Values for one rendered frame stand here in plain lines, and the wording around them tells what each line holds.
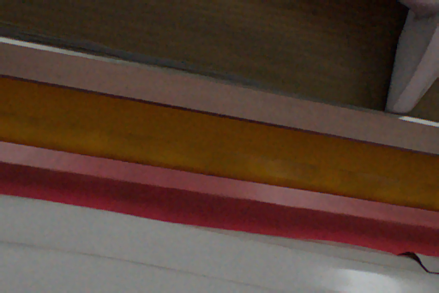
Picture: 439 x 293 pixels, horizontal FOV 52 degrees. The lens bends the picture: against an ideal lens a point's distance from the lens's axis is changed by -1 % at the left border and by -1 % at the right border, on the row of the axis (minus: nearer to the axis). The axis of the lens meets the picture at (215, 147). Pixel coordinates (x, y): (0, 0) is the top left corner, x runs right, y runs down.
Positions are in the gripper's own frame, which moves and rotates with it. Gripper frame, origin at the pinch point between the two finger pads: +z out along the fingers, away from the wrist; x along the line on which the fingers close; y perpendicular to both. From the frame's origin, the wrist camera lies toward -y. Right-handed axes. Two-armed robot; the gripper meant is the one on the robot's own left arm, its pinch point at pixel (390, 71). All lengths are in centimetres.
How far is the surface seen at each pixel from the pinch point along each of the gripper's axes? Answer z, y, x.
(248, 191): 5.3, 4.0, -0.4
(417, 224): 5.3, -2.4, 0.5
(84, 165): 5.2, 10.0, -0.4
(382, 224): 5.3, -0.6, 1.1
